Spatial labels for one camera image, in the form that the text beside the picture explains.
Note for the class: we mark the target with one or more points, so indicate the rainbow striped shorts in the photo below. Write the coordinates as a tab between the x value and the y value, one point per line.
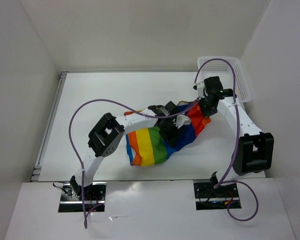
147	147

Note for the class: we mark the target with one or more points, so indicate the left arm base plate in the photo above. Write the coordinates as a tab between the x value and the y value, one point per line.
94	200

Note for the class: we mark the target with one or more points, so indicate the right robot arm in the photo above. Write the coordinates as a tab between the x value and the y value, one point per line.
253	149

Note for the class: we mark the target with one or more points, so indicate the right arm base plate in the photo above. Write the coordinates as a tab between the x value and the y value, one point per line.
208	198

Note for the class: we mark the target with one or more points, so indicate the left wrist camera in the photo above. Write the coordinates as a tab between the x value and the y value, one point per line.
182	120

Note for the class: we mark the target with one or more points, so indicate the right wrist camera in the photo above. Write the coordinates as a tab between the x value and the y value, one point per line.
200	89

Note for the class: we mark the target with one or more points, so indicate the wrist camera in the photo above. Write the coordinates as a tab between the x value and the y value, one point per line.
200	89
182	120

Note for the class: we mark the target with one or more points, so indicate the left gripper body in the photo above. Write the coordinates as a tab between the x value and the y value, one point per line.
167	129

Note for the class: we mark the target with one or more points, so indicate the white plastic basket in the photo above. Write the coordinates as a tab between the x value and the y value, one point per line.
223	71

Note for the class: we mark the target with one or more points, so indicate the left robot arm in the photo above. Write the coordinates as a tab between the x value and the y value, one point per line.
105	136

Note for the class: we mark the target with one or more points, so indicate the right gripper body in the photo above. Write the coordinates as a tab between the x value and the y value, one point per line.
207	109

